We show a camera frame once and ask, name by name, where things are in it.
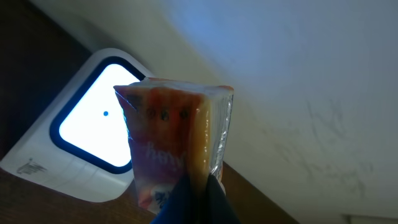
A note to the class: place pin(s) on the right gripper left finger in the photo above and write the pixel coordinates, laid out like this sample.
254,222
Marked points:
179,208

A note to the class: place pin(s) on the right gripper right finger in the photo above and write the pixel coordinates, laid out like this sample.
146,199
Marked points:
217,208

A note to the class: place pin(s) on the orange tissue pack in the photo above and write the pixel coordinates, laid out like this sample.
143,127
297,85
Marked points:
174,128

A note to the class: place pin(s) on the white barcode scanner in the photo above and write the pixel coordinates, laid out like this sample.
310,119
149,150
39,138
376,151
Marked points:
78,145

